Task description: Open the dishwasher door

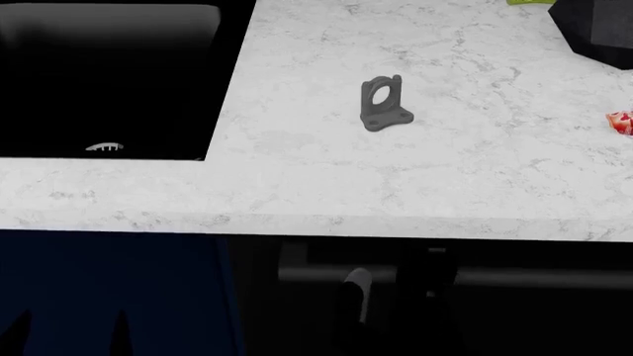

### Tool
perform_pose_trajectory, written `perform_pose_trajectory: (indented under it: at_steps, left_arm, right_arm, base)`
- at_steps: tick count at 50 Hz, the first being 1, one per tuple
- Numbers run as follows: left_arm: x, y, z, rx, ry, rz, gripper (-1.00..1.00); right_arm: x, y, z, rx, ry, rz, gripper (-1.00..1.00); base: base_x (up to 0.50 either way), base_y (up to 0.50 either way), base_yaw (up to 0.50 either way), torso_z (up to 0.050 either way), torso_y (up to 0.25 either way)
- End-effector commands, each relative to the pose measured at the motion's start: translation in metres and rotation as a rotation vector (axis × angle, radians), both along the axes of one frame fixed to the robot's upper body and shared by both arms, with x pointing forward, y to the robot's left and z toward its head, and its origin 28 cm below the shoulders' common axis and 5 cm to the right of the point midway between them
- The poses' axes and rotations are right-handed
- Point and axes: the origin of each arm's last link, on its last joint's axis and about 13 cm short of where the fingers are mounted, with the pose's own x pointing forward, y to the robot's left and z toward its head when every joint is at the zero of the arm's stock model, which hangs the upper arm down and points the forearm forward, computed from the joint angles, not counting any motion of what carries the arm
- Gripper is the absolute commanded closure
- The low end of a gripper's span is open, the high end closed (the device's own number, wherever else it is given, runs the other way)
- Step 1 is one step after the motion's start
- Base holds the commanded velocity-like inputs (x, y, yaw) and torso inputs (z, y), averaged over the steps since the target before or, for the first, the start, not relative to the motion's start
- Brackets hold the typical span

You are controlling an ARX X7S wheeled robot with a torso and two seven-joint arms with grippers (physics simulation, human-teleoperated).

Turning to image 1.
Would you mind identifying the black angular block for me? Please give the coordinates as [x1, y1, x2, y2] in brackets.
[547, 0, 633, 71]

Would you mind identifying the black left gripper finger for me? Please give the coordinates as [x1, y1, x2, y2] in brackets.
[0, 309, 35, 356]
[109, 306, 136, 356]

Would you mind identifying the grey metal mounting bracket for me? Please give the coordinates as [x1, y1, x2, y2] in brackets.
[359, 74, 415, 134]

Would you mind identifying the black kitchen sink basin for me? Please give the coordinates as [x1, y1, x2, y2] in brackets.
[0, 0, 258, 162]

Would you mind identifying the red and white food piece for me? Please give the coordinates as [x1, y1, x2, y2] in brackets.
[604, 110, 633, 138]

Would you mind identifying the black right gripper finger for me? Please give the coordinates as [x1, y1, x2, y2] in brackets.
[394, 246, 460, 337]
[336, 267, 376, 328]

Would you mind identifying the black dishwasher door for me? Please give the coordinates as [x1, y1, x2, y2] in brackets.
[226, 234, 633, 356]

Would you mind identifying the white sink drain strainer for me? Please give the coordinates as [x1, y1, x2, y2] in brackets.
[84, 141, 126, 152]

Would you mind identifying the dark blue cabinet door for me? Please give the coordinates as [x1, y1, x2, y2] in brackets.
[0, 228, 247, 356]

